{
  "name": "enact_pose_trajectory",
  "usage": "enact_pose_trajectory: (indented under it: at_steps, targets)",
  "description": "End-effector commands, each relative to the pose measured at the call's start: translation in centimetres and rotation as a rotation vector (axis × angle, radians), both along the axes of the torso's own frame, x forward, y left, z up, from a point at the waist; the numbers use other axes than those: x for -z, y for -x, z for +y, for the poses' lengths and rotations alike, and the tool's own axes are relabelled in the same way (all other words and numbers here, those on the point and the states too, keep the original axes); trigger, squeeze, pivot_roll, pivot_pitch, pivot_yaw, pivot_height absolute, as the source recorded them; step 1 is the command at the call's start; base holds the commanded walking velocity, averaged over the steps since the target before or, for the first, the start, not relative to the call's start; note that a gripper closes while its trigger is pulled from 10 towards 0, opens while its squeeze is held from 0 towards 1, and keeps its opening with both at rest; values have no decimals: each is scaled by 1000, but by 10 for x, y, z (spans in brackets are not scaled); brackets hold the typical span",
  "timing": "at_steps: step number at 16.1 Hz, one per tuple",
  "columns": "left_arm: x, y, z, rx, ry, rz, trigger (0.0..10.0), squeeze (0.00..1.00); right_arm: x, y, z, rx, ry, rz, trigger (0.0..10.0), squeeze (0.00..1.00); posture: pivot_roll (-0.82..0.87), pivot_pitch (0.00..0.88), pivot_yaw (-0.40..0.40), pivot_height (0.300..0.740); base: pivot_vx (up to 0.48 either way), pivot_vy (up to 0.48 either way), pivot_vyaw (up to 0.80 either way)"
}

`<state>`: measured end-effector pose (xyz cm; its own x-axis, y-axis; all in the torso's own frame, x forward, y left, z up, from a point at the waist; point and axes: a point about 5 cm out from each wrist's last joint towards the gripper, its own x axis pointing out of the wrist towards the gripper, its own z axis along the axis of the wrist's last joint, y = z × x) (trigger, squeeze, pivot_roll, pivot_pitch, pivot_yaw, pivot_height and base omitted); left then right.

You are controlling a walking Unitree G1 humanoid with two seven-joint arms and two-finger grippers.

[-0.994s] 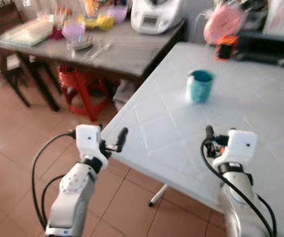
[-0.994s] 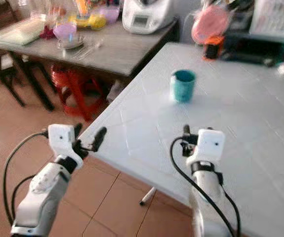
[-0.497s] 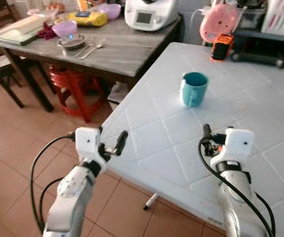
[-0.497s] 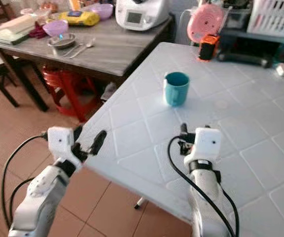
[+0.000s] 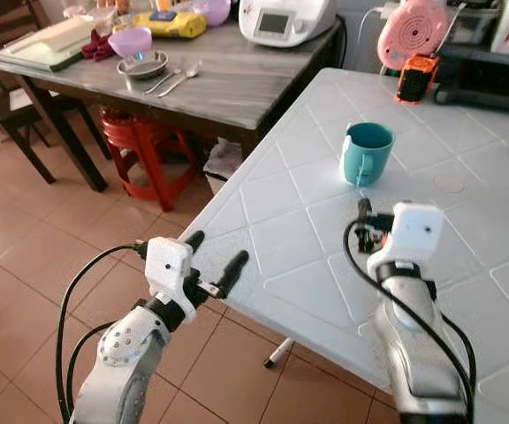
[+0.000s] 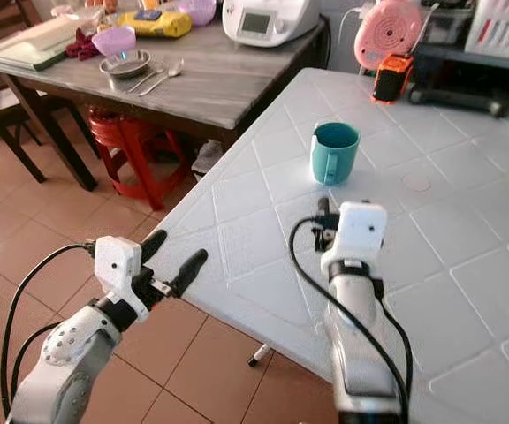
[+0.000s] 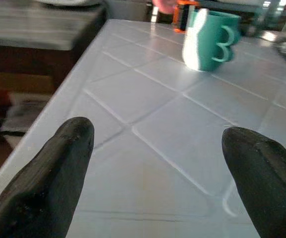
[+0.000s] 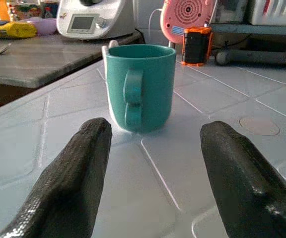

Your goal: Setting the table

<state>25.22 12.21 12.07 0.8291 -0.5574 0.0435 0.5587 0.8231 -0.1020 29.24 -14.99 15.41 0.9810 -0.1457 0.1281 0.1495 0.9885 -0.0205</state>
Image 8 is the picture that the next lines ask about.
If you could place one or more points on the pink round appliance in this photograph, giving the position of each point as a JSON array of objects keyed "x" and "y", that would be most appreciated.
[{"x": 182, "y": 17}]

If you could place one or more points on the white plastic spoon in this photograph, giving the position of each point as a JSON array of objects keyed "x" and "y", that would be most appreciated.
[{"x": 113, "y": 44}]

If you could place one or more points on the orange black battery box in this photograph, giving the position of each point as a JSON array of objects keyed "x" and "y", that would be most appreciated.
[{"x": 195, "y": 47}]

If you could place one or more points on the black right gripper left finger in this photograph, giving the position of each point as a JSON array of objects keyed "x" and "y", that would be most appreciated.
[{"x": 68, "y": 178}]

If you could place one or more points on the purple plastic bowl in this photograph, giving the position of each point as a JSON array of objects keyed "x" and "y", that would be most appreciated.
[{"x": 43, "y": 26}]

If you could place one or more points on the colourful printed box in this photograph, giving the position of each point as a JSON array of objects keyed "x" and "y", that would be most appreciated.
[{"x": 26, "y": 10}]

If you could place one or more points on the white kitchen machine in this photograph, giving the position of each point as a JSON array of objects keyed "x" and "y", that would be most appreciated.
[{"x": 108, "y": 15}]

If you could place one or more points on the white plastic basket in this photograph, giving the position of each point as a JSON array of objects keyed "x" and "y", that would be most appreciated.
[{"x": 274, "y": 12}]

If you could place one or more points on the metal spoon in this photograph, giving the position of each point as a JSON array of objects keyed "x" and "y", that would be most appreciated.
[{"x": 0, "y": 50}]

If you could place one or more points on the teal ceramic mug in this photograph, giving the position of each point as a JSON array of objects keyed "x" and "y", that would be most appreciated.
[{"x": 155, "y": 81}]

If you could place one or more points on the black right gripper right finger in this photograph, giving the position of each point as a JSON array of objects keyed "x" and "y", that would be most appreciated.
[{"x": 244, "y": 183}]

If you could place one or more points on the grey metal bar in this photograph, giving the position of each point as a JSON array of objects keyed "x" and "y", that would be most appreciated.
[{"x": 257, "y": 56}]

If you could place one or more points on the grey shelf board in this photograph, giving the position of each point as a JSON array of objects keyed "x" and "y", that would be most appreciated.
[{"x": 257, "y": 28}]

